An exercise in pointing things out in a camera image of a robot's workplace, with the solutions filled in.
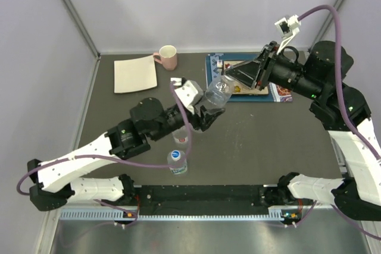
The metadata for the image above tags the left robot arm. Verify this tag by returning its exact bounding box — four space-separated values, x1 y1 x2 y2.
27 98 225 211

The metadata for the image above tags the small blue-cap water bottle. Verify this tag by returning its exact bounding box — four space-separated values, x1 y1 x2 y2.
167 150 188 175

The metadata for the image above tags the grey slotted cable duct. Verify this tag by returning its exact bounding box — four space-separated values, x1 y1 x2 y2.
59 205 301 222

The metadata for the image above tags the white-cap red-label bottle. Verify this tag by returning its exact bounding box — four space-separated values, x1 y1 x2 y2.
172 126 189 149

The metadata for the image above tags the blue patterned placemat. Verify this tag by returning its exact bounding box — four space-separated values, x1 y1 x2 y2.
205 53 275 102

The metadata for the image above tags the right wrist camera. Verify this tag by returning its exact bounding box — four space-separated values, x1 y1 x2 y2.
274 15 301 54

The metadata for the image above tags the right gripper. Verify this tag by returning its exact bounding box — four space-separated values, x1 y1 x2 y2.
225 41 322 101

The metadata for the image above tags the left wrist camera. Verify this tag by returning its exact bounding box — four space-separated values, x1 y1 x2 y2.
170 77 204 114

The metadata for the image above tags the floral square plate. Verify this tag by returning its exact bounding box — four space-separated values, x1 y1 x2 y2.
223 60 269 96

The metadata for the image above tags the clear label-free plastic bottle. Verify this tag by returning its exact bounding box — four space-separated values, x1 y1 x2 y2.
204 75 235 110

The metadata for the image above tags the white square plate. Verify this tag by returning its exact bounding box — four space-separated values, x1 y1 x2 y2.
114 55 157 93

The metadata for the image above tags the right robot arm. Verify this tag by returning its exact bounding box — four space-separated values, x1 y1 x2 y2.
224 40 380 221

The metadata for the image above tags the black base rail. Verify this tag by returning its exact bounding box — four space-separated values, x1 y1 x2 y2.
118 173 301 216

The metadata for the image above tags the pink mug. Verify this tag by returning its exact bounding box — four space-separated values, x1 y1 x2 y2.
152 45 177 71

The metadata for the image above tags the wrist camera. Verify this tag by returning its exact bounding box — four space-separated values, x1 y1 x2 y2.
170 77 204 114
274 15 301 54

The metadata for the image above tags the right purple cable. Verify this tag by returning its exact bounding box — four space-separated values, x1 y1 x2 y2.
297 4 381 240

